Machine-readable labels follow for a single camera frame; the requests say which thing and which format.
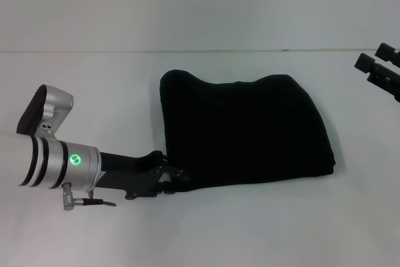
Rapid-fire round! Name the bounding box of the dark red cable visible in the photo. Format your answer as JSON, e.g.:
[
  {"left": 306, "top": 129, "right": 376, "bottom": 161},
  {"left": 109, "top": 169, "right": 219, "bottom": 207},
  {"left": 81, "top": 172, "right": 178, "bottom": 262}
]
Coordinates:
[{"left": 61, "top": 181, "right": 118, "bottom": 212}]

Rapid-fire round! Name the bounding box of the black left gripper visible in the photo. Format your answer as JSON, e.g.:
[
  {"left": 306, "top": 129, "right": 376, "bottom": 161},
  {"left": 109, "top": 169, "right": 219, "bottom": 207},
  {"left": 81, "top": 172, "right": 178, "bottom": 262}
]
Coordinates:
[{"left": 98, "top": 149, "right": 191, "bottom": 201}]

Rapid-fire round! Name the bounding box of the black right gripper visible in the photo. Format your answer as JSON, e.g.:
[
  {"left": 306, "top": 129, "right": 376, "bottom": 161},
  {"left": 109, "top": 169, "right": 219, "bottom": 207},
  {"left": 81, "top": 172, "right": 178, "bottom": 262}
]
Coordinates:
[{"left": 353, "top": 42, "right": 400, "bottom": 103}]

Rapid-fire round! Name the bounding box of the black shirt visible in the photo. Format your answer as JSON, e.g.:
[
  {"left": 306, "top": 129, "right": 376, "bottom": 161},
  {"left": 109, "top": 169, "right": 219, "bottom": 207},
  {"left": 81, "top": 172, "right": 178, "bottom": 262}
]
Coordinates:
[{"left": 158, "top": 68, "right": 337, "bottom": 193}]

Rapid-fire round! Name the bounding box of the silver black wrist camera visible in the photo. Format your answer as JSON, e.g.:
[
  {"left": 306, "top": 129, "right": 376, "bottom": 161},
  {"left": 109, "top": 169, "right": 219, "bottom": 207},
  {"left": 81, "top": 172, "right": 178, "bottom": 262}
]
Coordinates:
[{"left": 16, "top": 84, "right": 75, "bottom": 140}]

